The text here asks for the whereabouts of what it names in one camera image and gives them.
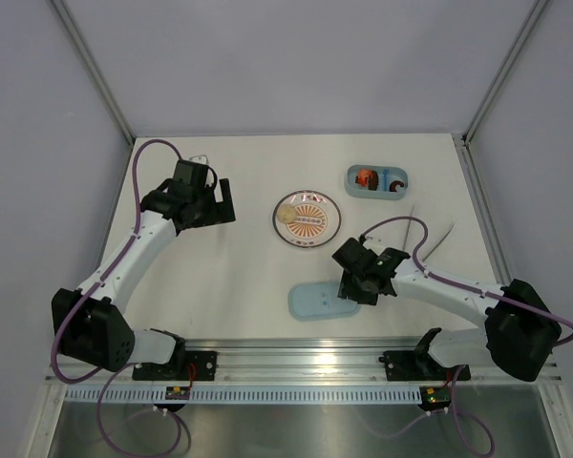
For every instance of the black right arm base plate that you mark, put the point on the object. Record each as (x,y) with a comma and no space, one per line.
(401,365)

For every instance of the white slotted cable duct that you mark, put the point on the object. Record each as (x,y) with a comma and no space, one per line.
(250,395)

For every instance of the light blue lunch box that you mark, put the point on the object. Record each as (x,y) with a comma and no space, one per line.
(386,174)

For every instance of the dark red sausage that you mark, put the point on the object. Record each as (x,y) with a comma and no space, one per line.
(396,186)

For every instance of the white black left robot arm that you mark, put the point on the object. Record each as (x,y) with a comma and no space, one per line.
(89,323)

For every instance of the right small circuit board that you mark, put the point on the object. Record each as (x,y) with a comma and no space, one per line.
(434,398)

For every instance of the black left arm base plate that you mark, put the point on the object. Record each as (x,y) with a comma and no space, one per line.
(199,365)

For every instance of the left aluminium frame post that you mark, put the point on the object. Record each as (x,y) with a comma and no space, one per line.
(67,21)

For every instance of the white steamed bun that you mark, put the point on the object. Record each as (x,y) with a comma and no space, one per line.
(286,214)

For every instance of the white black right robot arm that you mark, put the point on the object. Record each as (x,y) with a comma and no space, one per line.
(511,327)

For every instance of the left small circuit board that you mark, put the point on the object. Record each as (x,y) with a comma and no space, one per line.
(177,393)

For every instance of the metal food tongs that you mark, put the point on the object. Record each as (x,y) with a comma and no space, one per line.
(437,236)

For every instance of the round printed ceramic plate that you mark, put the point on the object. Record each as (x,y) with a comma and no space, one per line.
(319,219)

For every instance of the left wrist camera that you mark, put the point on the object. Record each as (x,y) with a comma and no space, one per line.
(201,159)

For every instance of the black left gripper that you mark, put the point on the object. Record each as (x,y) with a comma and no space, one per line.
(221,212)

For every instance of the red shrimp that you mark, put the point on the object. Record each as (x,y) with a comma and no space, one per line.
(363,177)

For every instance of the right aluminium frame post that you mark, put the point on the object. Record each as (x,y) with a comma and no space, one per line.
(509,62)

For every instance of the dark sea cucumber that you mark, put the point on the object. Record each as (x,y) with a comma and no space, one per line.
(372,181)

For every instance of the small circuit board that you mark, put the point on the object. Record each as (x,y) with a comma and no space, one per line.
(177,393)
(434,398)

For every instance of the light blue lunch box lid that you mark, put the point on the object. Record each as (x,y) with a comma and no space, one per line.
(319,301)

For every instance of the aluminium frame post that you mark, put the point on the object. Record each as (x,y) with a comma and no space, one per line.
(67,21)
(509,62)

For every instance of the aluminium front rail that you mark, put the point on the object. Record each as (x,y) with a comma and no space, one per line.
(341,361)

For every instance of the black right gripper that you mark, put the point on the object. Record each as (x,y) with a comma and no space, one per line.
(348,288)

